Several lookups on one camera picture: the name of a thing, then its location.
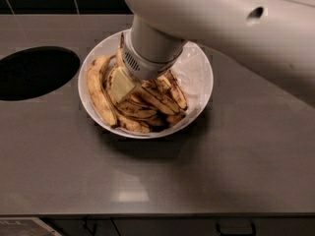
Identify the black drawer handle right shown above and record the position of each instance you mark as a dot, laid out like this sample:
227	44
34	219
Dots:
225	229

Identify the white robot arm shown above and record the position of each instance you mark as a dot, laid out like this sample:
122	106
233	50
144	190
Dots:
275	39

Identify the bottom yellow banana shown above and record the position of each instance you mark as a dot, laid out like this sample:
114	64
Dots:
132	125

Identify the curved spotted middle banana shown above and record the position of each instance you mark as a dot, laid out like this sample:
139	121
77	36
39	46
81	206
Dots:
128	106

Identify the white ceramic bowl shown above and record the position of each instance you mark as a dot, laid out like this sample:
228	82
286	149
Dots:
107	47

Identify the upper spotted yellow banana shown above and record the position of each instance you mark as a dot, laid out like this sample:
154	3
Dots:
163	84

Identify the printed paper at bottom left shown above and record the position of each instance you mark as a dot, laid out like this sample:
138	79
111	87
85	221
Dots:
18	226

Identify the white paper liner in bowl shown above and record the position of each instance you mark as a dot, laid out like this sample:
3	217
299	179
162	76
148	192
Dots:
192	70

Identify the dark brown overripe banana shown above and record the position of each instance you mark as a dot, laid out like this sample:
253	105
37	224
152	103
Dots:
176	91

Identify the spotted yellow banana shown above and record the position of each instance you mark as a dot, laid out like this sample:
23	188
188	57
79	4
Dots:
163	84
99	98

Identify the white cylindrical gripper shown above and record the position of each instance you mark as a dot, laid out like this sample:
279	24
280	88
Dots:
142	66

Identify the leftmost spotted yellow banana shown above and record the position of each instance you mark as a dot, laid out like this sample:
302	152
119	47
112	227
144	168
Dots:
99	98

